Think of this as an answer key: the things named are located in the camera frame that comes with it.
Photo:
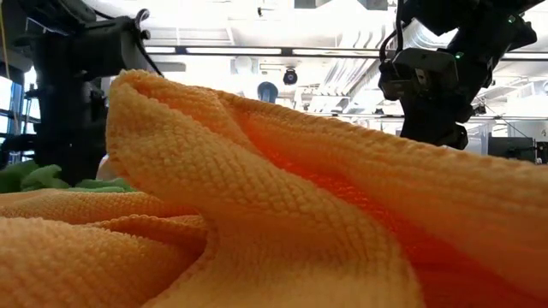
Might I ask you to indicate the orange microfiber towel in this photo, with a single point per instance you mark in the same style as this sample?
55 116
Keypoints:
257 192

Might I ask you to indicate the black aluminium frame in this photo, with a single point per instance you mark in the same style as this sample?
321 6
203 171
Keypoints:
287 51

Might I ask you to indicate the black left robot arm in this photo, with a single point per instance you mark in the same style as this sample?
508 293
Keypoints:
107 43

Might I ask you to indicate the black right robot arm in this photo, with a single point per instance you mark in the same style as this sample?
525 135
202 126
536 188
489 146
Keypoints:
484 25

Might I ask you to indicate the black background monitor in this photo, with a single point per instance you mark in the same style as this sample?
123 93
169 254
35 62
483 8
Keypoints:
509 147

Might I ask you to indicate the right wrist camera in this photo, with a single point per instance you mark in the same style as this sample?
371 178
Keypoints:
424 64

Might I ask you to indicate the green microfiber towel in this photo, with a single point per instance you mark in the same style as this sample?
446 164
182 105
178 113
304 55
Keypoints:
38 177

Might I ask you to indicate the black ceiling camera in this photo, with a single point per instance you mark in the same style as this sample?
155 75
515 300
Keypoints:
290 77

